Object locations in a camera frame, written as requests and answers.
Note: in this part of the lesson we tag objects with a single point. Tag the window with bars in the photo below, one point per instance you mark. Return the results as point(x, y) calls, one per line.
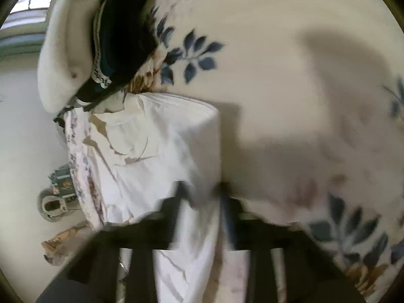
point(30, 3)

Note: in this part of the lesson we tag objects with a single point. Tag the black cloth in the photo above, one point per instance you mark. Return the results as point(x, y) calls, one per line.
point(132, 22)

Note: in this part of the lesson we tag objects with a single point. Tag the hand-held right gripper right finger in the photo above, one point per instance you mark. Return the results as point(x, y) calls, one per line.
point(229, 221)

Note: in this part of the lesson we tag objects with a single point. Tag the brown crumpled paper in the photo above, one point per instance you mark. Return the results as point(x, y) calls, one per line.
point(61, 243)

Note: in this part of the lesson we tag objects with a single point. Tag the white small-flower print cloth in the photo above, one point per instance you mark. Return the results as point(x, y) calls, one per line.
point(79, 167)

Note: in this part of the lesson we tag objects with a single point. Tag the green box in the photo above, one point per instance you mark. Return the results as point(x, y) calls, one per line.
point(62, 180)

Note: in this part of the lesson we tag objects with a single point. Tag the white garment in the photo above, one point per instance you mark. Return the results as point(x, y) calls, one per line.
point(164, 145)

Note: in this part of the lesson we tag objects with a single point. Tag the cream floral bed sheet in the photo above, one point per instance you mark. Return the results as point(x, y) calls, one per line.
point(271, 85)

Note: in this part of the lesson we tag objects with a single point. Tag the dark cloth with white trim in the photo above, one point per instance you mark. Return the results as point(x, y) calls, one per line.
point(101, 60)

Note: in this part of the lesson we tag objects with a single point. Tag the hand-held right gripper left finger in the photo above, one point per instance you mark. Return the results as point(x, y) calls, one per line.
point(175, 208)

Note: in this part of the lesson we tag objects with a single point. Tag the cream pillow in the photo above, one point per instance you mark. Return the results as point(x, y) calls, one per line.
point(66, 47)

